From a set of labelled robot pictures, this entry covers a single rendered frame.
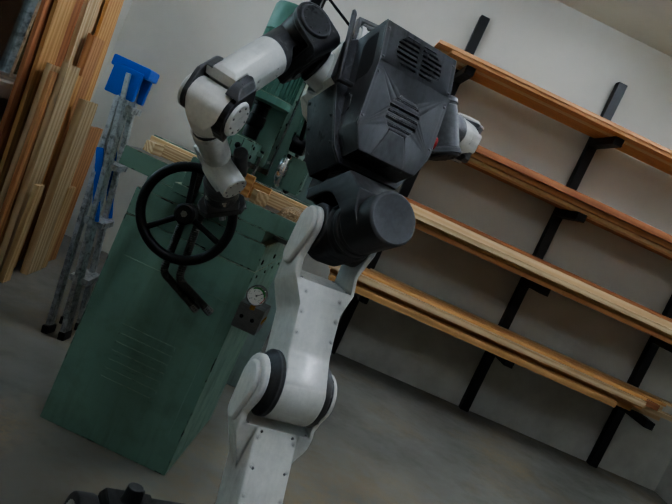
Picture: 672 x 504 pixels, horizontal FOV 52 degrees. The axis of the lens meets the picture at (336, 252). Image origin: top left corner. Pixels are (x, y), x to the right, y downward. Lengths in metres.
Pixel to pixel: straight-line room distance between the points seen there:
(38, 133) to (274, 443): 2.26
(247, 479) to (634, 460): 4.22
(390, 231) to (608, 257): 3.73
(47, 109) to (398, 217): 2.31
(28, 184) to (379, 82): 2.26
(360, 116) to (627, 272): 3.80
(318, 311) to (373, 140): 0.38
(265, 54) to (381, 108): 0.26
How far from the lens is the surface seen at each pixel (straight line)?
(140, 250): 2.19
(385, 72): 1.48
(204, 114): 1.40
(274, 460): 1.52
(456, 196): 4.65
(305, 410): 1.47
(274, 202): 2.24
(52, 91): 3.41
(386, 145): 1.47
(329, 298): 1.50
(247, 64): 1.43
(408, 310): 4.17
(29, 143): 3.38
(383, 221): 1.34
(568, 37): 4.91
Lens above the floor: 1.07
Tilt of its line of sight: 6 degrees down
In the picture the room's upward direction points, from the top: 25 degrees clockwise
